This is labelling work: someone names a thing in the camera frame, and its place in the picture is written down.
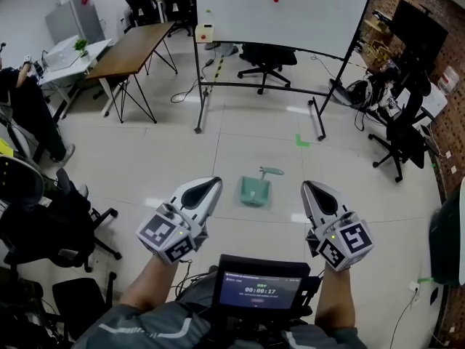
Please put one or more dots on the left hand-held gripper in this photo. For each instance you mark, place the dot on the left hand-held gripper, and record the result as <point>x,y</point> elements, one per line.
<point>163,236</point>

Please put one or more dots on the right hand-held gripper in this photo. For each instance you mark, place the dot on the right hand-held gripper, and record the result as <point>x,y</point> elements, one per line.
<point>348,242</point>

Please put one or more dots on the green plastic dustpan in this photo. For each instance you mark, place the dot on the green plastic dustpan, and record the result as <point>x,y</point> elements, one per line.
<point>254,193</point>

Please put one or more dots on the person's left forearm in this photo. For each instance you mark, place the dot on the person's left forearm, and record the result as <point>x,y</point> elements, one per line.
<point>149,285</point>

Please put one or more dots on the person's right forearm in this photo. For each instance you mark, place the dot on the person's right forearm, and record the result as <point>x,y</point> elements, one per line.
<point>334,300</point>

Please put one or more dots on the green floor tape mark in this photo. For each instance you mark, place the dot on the green floor tape mark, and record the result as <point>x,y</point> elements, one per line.
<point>301,142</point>

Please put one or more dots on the black chest-mounted screen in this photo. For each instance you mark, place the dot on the black chest-mounted screen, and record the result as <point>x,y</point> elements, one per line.
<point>259,289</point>

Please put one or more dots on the black office chair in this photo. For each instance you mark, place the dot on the black office chair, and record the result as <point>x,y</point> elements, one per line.
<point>405,136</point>
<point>80,304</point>
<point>47,227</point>
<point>269,58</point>

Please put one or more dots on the white floor power socket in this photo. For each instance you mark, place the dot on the white floor power socket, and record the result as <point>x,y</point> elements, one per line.
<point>415,287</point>

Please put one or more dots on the yellow black striped floor tape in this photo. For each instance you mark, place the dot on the yellow black striped floor tape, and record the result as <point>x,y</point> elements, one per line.
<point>218,67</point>

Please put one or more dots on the dark green bin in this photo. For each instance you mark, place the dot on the dark green bin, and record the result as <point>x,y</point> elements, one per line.
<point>448,238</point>

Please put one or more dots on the person's gray shirt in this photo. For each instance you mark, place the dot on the person's gray shirt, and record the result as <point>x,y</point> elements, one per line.
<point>145,329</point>

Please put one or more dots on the white cardboard box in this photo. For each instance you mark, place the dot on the white cardboard box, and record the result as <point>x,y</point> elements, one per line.
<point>434,102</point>

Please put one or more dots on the wooden table with black legs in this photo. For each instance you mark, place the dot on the wooden table with black legs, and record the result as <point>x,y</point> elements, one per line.
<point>134,49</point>

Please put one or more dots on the beige box with red button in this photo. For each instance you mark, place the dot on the beige box with red button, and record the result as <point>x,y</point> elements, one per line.
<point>204,33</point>

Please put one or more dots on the wooden crate shelf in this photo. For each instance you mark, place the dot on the wooden crate shelf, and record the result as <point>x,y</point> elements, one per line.
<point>378,38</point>

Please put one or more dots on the water dispenser bottle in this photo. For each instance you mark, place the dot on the water dispenser bottle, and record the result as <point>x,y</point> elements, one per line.
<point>448,78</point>

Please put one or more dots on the white desk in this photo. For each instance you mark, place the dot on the white desk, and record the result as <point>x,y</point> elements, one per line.
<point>72,71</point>

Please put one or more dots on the small green potted plant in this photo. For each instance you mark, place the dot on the small green potted plant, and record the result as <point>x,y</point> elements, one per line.
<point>81,46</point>

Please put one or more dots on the white whiteboard on black stand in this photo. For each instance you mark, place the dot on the white whiteboard on black stand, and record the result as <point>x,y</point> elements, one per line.
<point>283,13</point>

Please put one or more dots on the white flat box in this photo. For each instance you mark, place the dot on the white flat box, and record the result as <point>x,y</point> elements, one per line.
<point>61,58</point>

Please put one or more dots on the black television on stand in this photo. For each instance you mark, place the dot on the black television on stand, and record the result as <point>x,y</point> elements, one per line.
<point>421,35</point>

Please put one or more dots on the gray metal cabinet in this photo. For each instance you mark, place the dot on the gray metal cabinet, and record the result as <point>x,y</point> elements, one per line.
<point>74,16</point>

